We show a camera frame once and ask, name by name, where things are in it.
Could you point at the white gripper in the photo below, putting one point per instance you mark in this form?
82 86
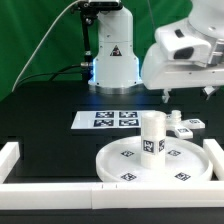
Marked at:
182 57

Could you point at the white cross table base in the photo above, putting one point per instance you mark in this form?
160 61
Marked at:
183 129

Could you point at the white round table top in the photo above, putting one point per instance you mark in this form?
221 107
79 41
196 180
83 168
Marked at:
181 161

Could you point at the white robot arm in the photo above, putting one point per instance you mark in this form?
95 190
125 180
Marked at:
116 69

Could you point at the white right fence bar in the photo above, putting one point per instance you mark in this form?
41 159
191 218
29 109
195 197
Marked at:
216 156

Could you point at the white marker sheet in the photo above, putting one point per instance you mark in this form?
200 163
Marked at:
107 119

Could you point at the white left fence bar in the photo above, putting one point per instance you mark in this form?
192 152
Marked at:
9 155

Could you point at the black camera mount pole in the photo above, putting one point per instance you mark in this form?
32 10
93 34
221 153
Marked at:
89 10

